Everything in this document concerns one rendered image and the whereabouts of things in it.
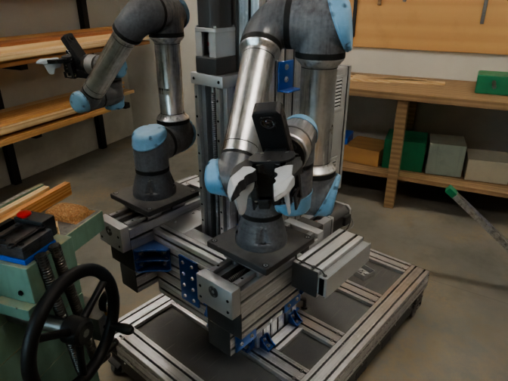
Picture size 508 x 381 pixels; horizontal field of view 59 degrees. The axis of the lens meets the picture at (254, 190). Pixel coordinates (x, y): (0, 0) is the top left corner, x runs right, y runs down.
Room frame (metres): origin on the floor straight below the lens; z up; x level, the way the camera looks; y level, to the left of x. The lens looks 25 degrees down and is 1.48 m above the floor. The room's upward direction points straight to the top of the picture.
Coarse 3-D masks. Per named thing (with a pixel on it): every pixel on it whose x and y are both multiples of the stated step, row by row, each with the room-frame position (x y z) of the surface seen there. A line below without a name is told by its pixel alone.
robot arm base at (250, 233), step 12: (240, 216) 1.11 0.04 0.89; (276, 216) 1.07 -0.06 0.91; (240, 228) 1.08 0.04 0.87; (252, 228) 1.06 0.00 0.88; (264, 228) 1.05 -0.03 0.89; (276, 228) 1.06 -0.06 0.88; (240, 240) 1.06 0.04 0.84; (252, 240) 1.05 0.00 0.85; (264, 240) 1.05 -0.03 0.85; (276, 240) 1.05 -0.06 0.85; (264, 252) 1.04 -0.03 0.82
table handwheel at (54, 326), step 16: (80, 272) 0.77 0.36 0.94; (96, 272) 0.81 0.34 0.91; (48, 288) 0.71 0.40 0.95; (64, 288) 0.72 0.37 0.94; (96, 288) 0.82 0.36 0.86; (112, 288) 0.85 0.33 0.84; (48, 304) 0.68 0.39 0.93; (112, 304) 0.85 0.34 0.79; (16, 320) 0.77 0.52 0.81; (32, 320) 0.65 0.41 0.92; (48, 320) 0.76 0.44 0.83; (64, 320) 0.74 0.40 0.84; (80, 320) 0.74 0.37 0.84; (112, 320) 0.84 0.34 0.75; (32, 336) 0.63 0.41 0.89; (48, 336) 0.67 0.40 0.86; (64, 336) 0.70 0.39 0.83; (80, 336) 0.72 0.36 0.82; (112, 336) 0.82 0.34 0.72; (32, 352) 0.62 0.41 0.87; (80, 352) 0.73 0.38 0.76; (96, 352) 0.79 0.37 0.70; (32, 368) 0.61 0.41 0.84; (80, 368) 0.73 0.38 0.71; (96, 368) 0.76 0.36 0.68
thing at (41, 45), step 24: (0, 48) 3.03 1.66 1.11; (24, 48) 3.19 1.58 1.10; (48, 48) 3.30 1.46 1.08; (96, 48) 3.74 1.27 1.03; (0, 96) 3.39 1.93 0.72; (0, 120) 3.03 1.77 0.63; (24, 120) 3.11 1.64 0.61; (48, 120) 3.24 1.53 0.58; (72, 120) 3.41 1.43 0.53; (96, 120) 4.26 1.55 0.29; (0, 144) 2.85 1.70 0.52
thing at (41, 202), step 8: (64, 184) 1.22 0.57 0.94; (48, 192) 1.17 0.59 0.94; (56, 192) 1.18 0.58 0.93; (64, 192) 1.22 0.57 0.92; (32, 200) 1.11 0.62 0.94; (40, 200) 1.13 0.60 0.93; (48, 200) 1.15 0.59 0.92; (56, 200) 1.18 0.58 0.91; (16, 208) 1.07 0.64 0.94; (24, 208) 1.07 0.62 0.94; (32, 208) 1.09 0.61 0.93; (40, 208) 1.12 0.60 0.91
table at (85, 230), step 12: (96, 216) 1.11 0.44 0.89; (60, 228) 1.03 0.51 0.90; (72, 228) 1.03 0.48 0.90; (84, 228) 1.05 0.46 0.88; (96, 228) 1.10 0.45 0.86; (84, 240) 1.05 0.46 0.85; (0, 300) 0.77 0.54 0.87; (12, 300) 0.77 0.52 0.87; (0, 312) 0.76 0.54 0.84; (12, 312) 0.75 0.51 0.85; (24, 312) 0.74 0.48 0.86
